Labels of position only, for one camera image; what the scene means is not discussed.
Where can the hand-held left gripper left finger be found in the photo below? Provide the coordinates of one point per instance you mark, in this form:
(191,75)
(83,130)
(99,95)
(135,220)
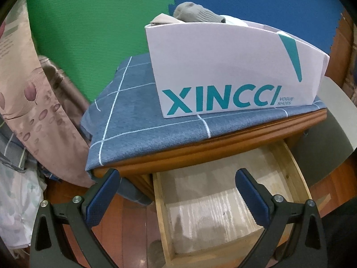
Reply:
(104,191)

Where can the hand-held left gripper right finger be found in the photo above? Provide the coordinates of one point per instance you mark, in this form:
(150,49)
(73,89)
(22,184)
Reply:
(251,198)

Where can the wooden drawer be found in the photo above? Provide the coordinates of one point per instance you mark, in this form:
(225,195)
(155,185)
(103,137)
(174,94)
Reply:
(209,195)

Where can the white shoe box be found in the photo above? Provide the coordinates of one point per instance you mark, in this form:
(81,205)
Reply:
(223,61)

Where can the beige underwear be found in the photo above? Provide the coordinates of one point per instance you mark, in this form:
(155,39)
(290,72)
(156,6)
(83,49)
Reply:
(164,19)

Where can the wooden nightstand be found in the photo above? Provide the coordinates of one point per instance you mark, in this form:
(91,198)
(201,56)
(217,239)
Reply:
(195,150)

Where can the blue checked cloth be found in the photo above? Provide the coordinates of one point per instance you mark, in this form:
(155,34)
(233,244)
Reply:
(139,117)

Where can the white floral cloth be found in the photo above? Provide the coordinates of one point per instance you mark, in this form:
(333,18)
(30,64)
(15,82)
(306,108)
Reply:
(16,201)

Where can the person's dark trouser leg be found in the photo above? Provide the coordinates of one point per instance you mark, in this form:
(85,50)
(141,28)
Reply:
(343,234)

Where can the grey plaid cloth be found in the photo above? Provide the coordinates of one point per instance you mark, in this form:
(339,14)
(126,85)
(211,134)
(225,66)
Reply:
(11,145)

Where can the brown satin cloth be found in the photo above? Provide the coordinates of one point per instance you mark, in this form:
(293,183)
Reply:
(61,89)

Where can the white board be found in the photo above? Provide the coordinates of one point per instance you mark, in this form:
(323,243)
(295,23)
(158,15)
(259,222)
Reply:
(332,103)

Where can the pink floral curtain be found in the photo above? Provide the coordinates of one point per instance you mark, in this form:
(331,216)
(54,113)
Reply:
(28,75)

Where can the cardboard box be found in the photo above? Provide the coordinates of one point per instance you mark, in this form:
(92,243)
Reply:
(351,83)

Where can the green foam mat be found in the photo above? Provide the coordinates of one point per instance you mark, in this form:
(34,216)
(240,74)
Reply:
(97,33)

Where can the blue foam mat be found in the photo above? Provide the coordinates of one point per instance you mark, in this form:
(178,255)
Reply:
(265,0)

